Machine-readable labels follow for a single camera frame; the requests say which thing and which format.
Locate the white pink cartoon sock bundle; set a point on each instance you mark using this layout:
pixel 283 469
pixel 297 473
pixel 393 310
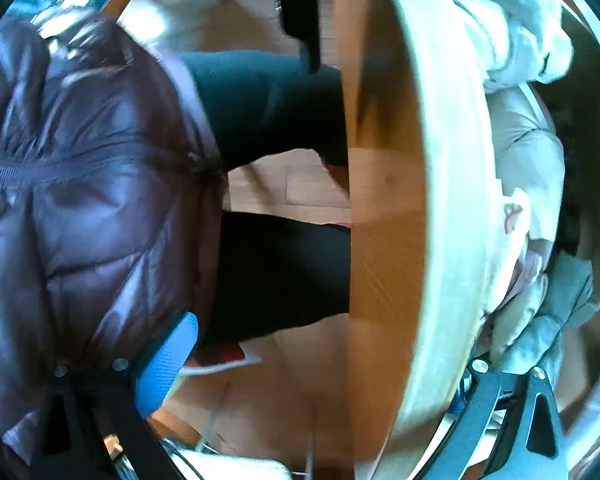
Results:
pixel 510 268

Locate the white sheer sock bundle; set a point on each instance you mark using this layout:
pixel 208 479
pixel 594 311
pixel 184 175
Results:
pixel 517 41

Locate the peach sock bundle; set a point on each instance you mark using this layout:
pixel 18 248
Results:
pixel 528 155

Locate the person's black trouser legs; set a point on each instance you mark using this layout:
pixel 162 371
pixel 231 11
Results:
pixel 276 270

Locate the dark purple puffer jacket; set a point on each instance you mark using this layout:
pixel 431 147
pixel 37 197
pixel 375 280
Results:
pixel 110 203

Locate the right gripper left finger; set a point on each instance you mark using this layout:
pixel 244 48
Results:
pixel 82 401

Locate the grey-blue sock bundle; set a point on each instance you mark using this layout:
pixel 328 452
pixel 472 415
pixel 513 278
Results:
pixel 527 331

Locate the open wooden drawer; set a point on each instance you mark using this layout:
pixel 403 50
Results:
pixel 419 178

